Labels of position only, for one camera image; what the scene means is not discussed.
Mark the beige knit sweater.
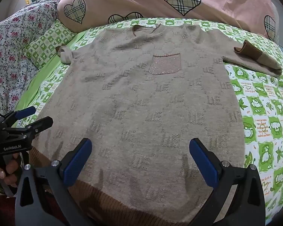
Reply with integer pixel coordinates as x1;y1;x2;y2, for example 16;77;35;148
28;25;283;224

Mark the green cartoon print bed sheet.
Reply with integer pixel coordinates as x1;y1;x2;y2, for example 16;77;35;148
14;16;283;226

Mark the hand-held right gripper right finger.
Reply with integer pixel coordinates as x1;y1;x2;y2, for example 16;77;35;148
189;138;266;226

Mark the person's left hand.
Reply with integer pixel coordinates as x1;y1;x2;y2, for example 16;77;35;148
0;153;22;188

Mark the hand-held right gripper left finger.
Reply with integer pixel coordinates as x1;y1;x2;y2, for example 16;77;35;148
15;138;93;226

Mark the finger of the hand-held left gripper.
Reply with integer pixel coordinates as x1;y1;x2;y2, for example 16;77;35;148
5;106;36;123
24;116;54;134

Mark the floral print blanket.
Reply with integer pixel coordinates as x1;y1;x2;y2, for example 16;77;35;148
0;0;72;123

